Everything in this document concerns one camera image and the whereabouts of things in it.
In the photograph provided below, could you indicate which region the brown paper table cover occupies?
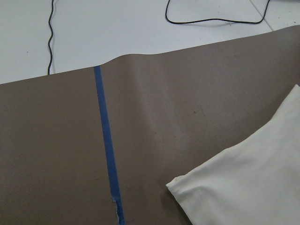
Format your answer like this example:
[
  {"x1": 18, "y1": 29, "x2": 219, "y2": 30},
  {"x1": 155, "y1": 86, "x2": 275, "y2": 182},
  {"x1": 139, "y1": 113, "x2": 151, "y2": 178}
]
[{"x1": 0, "y1": 26, "x2": 300, "y2": 225}]

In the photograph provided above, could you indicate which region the cream long-sleeve cat shirt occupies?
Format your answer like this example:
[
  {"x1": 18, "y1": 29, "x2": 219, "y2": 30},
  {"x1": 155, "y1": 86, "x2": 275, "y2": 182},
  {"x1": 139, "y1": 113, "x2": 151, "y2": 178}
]
[{"x1": 166, "y1": 85, "x2": 300, "y2": 225}]

